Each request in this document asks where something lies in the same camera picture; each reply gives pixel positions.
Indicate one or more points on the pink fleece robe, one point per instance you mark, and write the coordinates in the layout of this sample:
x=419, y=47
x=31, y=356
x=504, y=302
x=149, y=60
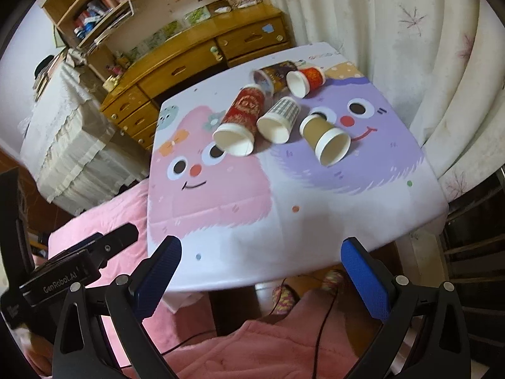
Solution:
x=323, y=336

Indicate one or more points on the white floral curtain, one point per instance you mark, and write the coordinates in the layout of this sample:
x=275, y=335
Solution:
x=440, y=64

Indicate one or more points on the left knitted slipper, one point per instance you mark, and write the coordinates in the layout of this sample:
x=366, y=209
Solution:
x=284, y=298

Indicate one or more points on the red patterned paper cup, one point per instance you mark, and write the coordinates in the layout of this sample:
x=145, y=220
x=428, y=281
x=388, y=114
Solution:
x=235, y=134

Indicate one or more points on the cream lace covered furniture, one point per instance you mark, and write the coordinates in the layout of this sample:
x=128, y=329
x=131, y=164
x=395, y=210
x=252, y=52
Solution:
x=76, y=156

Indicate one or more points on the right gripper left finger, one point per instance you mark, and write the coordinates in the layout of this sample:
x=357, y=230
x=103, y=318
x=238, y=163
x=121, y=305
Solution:
x=82, y=348

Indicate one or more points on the orange red paper cup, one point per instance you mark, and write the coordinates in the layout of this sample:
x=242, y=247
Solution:
x=302, y=82

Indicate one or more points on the right knitted slipper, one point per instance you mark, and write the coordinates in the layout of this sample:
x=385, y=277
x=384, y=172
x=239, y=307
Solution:
x=332, y=281

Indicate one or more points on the black metal rack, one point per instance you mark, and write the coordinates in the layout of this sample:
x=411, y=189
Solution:
x=473, y=249

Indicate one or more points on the grey striped paper cup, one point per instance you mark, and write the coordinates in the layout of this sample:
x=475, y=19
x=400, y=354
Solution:
x=277, y=123

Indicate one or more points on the knitted slipper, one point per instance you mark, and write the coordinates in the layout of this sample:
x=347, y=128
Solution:
x=332, y=281
x=284, y=298

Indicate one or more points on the dark brown patterned cup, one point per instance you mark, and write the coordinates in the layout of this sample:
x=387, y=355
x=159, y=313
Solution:
x=272, y=79

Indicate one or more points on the cartoon monster tablecloth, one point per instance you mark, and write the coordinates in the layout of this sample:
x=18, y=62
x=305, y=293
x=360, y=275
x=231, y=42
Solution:
x=278, y=211

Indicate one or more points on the brown kraft paper cup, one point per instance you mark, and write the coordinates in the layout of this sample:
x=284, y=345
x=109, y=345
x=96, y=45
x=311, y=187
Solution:
x=329, y=143

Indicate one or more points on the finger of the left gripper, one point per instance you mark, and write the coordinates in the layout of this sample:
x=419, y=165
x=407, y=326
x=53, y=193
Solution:
x=88, y=244
x=113, y=243

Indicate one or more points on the wooden desk with drawers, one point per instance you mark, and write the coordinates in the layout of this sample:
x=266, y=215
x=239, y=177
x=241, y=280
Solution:
x=216, y=44

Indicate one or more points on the wooden bookshelf hutch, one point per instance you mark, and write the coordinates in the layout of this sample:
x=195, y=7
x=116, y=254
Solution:
x=111, y=32

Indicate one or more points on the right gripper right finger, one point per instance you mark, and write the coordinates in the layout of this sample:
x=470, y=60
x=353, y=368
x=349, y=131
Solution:
x=440, y=349

